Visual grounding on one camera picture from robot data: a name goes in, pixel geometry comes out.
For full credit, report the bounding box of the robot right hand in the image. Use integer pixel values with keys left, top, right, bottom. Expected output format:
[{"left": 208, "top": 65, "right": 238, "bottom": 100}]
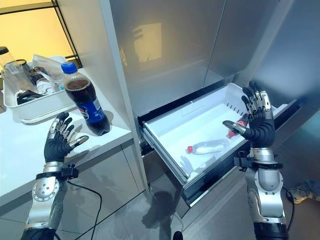
[{"left": 222, "top": 80, "right": 276, "bottom": 150}]

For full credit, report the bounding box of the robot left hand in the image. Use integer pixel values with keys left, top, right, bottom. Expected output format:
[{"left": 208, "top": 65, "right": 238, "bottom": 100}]
[{"left": 43, "top": 111, "right": 90, "bottom": 164}]

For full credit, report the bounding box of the white refrigerator drawer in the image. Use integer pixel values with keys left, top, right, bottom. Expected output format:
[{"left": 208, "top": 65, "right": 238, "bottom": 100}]
[{"left": 136, "top": 82, "right": 301, "bottom": 207}]

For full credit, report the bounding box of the silver refrigerator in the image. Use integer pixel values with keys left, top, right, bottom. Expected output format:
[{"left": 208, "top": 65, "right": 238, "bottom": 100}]
[{"left": 99, "top": 0, "right": 320, "bottom": 218}]

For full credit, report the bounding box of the white counter cabinet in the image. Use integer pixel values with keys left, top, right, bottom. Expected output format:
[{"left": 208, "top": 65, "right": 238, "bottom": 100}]
[{"left": 0, "top": 82, "right": 146, "bottom": 226}]

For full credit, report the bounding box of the red label cola bottle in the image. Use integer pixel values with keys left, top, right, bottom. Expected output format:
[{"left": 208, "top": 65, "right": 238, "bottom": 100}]
[{"left": 226, "top": 119, "right": 249, "bottom": 139}]

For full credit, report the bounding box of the white plastic tray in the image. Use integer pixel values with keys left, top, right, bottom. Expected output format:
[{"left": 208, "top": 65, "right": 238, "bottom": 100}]
[{"left": 2, "top": 55, "right": 77, "bottom": 125}]

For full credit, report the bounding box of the cola bottle with blue cap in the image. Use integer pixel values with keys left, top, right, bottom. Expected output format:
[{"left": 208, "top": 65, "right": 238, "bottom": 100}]
[{"left": 60, "top": 62, "right": 111, "bottom": 137}]

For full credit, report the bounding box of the clear water bottle red cap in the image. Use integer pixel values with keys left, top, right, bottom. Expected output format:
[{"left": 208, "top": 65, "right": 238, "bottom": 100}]
[{"left": 187, "top": 138, "right": 230, "bottom": 155}]

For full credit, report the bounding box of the clear plastic bag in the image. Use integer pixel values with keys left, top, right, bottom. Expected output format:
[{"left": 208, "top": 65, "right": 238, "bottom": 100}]
[{"left": 31, "top": 53, "right": 66, "bottom": 87}]

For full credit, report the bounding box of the clear drinking glass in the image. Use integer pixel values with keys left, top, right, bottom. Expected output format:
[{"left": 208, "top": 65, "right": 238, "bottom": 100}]
[{"left": 3, "top": 59, "right": 36, "bottom": 94}]

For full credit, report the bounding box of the crumpled cloth on floor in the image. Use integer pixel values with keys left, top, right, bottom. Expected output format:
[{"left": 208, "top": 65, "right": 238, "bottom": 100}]
[{"left": 289, "top": 178, "right": 320, "bottom": 205}]

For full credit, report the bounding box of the clear glass jar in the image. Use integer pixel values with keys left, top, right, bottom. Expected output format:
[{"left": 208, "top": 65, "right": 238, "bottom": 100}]
[{"left": 0, "top": 46, "right": 16, "bottom": 73}]

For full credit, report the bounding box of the black cable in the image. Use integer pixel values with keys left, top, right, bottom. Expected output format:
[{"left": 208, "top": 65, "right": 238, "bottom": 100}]
[{"left": 53, "top": 180, "right": 103, "bottom": 240}]

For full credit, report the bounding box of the black frame window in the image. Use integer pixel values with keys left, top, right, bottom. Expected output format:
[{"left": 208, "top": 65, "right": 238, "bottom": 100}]
[{"left": 0, "top": 0, "right": 84, "bottom": 69}]

